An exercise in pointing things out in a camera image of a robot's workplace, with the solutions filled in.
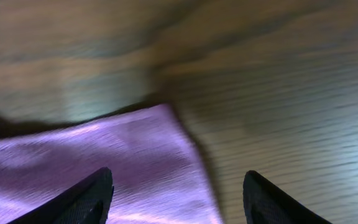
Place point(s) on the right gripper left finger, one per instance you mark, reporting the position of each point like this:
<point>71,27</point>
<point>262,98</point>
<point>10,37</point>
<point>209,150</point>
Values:
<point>87,202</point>

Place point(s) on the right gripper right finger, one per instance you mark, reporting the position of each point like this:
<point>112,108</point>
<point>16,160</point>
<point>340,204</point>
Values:
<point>265,203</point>

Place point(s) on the purple microfiber cloth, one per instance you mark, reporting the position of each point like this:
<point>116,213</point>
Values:
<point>157,171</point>

